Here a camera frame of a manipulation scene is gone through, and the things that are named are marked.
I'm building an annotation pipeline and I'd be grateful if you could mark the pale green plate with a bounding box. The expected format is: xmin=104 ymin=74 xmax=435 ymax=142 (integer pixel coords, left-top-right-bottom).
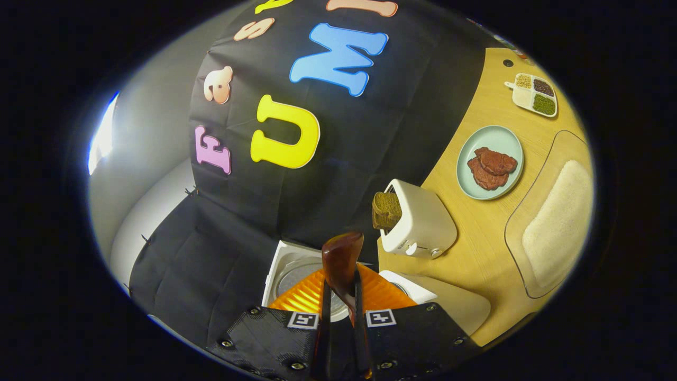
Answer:
xmin=456 ymin=125 xmax=524 ymax=201

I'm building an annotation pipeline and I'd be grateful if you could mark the brown wooden spoon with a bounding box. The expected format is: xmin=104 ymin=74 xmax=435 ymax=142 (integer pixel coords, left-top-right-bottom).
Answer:
xmin=322 ymin=231 xmax=365 ymax=381

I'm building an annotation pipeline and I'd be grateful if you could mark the brown bread slice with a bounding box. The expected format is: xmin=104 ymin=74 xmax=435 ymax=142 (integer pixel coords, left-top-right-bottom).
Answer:
xmin=372 ymin=192 xmax=402 ymax=231

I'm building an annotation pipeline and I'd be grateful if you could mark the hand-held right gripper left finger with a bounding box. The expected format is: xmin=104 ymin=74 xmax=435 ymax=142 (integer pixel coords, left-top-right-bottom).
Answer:
xmin=206 ymin=267 xmax=331 ymax=381

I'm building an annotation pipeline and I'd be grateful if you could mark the white divided grain dish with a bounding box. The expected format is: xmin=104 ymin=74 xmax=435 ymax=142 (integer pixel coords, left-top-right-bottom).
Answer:
xmin=504 ymin=73 xmax=558 ymax=118

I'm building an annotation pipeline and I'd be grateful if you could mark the white rice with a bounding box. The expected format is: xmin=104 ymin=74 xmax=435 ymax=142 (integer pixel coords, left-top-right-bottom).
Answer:
xmin=522 ymin=160 xmax=593 ymax=289

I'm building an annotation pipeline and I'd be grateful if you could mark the white rice cooker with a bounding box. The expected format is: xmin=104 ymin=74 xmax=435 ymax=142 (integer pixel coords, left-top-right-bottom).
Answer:
xmin=262 ymin=241 xmax=491 ymax=337

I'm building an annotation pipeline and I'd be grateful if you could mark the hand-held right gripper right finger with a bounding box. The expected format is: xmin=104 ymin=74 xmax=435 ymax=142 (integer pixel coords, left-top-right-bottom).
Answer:
xmin=352 ymin=265 xmax=482 ymax=381

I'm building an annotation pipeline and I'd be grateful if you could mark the ceiling light panel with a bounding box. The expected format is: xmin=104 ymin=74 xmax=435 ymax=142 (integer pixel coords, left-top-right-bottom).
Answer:
xmin=87 ymin=93 xmax=120 ymax=175

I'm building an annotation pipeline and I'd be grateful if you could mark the red meat slice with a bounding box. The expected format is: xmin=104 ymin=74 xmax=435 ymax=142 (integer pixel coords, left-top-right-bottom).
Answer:
xmin=474 ymin=147 xmax=518 ymax=176
xmin=467 ymin=157 xmax=509 ymax=191

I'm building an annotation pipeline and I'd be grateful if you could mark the white toaster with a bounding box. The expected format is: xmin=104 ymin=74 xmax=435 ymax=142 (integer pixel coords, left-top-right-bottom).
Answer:
xmin=380 ymin=179 xmax=458 ymax=260

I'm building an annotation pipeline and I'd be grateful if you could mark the clear plastic box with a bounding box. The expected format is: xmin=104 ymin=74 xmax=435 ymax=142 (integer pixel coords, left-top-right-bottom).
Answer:
xmin=504 ymin=130 xmax=594 ymax=300

